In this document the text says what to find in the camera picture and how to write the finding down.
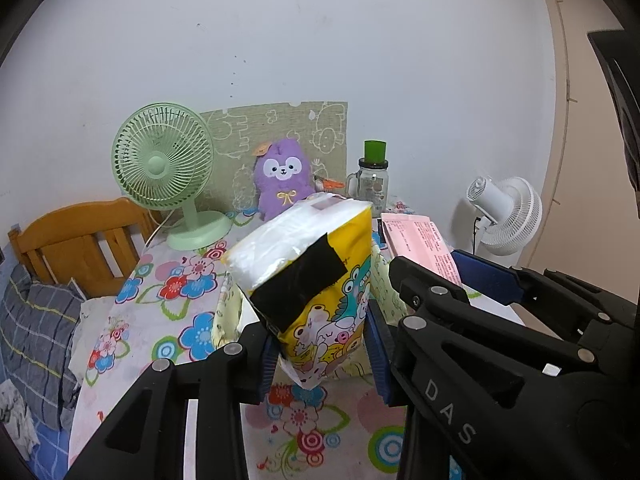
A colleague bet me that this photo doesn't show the blue checked sheet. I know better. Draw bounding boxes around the blue checked sheet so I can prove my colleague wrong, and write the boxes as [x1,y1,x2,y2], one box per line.
[27,417,76,480]

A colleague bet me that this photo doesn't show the green desk fan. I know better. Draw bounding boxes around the green desk fan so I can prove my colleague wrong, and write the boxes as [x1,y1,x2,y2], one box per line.
[111,102,232,251]

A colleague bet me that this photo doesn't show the black object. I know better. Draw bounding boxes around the black object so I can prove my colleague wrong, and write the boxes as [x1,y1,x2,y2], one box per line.
[587,30,640,188]

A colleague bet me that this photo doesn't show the pink packet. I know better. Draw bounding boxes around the pink packet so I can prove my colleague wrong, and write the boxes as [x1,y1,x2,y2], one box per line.
[379,211,466,288]

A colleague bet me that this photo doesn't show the grey plaid quilt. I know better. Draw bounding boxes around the grey plaid quilt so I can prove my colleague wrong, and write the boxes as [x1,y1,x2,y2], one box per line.
[0,262,86,431]

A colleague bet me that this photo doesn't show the white grey patterned cloth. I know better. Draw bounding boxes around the white grey patterned cloth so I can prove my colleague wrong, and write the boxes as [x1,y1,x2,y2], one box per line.
[0,380,41,461]

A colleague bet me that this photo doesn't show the green printed board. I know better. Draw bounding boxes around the green printed board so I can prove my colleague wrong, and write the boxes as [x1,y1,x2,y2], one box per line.
[199,101,348,213]

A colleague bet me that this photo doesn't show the purple plush toy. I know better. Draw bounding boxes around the purple plush toy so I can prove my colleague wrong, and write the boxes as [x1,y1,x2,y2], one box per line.
[252,137,321,222]

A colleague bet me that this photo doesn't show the glass jar with green lid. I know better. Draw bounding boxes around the glass jar with green lid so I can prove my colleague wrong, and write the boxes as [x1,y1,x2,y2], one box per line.
[346,140,391,218]

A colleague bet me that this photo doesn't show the yellow tissue pack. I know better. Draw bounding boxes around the yellow tissue pack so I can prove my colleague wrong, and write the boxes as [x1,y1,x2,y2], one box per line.
[222,196,373,391]

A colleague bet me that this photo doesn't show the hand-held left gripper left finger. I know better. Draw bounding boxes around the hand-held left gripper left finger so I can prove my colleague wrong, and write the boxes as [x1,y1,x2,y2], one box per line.
[65,327,281,480]

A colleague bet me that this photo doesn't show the beige door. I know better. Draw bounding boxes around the beige door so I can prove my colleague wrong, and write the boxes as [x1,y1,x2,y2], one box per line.
[520,0,640,306]

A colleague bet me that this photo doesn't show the white fan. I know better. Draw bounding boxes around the white fan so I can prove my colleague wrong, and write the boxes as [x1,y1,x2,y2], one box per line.
[466,175,543,257]

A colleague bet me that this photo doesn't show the yellow printed fabric storage box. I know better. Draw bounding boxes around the yellow printed fabric storage box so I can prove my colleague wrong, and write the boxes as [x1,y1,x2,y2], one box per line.
[211,250,406,378]

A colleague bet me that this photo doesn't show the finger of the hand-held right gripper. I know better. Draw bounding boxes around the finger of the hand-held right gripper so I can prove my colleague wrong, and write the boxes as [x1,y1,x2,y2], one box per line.
[389,256,601,406]
[455,250,618,346]

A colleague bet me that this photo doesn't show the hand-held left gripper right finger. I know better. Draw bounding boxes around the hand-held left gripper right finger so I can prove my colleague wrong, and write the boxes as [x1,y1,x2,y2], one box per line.
[367,305,453,480]

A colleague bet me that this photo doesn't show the floral tablecloth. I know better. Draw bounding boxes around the floral tablecloth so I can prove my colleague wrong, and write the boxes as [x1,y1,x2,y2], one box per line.
[67,197,526,480]

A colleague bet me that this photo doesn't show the white fan cable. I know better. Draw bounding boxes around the white fan cable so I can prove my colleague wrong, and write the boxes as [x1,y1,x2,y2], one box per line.
[145,211,174,247]

